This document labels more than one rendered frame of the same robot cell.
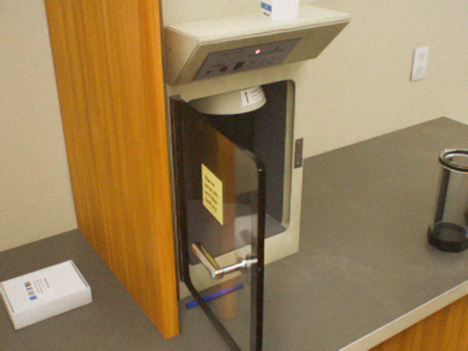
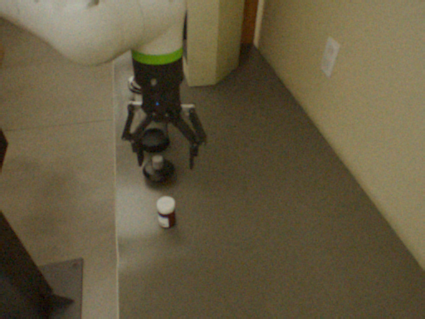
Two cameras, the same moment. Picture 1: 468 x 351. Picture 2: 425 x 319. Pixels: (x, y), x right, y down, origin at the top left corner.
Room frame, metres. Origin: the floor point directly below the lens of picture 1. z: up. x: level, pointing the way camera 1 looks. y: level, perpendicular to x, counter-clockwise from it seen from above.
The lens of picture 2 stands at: (1.61, -1.23, 1.63)
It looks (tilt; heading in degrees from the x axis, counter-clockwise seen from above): 43 degrees down; 108
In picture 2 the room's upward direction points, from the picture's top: 3 degrees clockwise
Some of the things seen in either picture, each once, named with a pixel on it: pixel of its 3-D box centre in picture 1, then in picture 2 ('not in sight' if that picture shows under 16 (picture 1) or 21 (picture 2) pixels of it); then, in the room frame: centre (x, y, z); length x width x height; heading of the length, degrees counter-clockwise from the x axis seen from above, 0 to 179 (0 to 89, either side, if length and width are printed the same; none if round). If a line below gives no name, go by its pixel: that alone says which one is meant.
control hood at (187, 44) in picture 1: (261, 48); not in sight; (1.00, -0.05, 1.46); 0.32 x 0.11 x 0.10; 123
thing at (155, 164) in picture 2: not in sight; (158, 166); (1.25, -0.65, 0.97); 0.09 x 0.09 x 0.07
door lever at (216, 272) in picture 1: (217, 258); not in sight; (0.74, 0.02, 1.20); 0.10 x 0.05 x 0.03; 26
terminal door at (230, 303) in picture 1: (215, 236); not in sight; (0.81, 0.03, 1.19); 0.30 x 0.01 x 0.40; 26
